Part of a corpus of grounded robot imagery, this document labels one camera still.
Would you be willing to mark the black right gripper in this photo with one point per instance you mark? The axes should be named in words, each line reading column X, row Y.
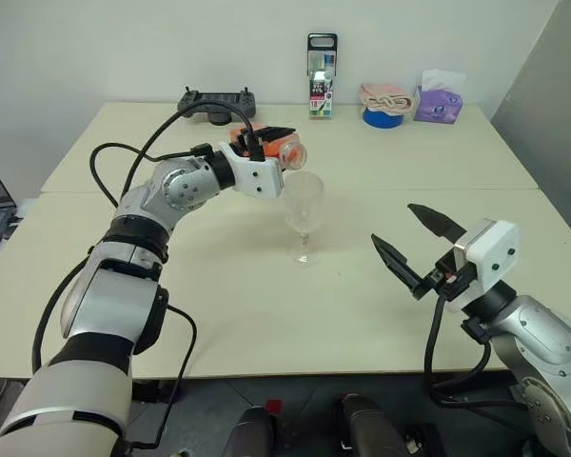
column 461, row 276

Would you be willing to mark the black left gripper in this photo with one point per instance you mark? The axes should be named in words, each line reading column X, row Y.
column 240, row 143

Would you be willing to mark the clear bottle with orange drink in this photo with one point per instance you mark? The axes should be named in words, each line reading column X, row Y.
column 292, row 154

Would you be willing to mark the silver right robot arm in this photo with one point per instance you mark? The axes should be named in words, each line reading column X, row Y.
column 542, row 328

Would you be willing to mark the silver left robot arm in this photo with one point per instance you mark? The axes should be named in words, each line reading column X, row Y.
column 100, row 304

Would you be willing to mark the clear wine glass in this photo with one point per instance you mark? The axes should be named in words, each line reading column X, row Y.
column 304, row 204

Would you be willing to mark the dark round base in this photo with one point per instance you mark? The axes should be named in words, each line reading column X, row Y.
column 221, row 119

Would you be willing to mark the marker pen set box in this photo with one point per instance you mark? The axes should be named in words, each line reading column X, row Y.
column 321, row 102

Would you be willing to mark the grey remote controller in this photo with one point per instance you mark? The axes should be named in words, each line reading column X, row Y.
column 219, row 96

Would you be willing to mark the blue tape roll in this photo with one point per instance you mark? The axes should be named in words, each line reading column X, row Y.
column 380, row 120

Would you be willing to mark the pink towel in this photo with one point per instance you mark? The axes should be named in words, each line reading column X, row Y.
column 385, row 97

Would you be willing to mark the purple tissue box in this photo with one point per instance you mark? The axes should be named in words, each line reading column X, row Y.
column 438, row 109

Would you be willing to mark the dark rounded shape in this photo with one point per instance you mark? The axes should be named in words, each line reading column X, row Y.
column 252, row 433
column 371, row 428

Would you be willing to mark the grey partition panel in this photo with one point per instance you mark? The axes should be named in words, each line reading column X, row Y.
column 552, row 95

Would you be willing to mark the small red block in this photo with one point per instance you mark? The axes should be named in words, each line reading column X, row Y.
column 274, row 407

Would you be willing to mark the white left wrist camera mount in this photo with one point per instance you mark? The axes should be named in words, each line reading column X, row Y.
column 261, row 181

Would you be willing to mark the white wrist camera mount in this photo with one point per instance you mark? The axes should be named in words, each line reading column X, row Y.
column 495, row 247
column 261, row 181

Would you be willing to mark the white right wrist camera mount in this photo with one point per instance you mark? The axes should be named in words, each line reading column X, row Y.
column 495, row 247

